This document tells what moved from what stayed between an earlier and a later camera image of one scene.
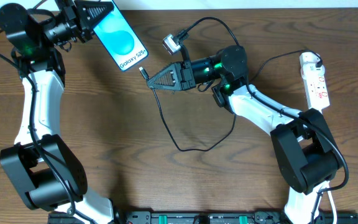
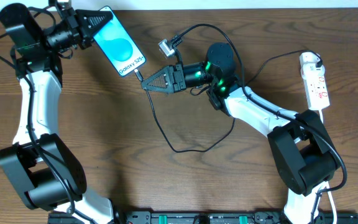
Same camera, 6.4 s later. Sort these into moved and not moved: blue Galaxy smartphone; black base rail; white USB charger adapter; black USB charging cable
Moved: black USB charging cable; blue Galaxy smartphone
Not moved: black base rail; white USB charger adapter
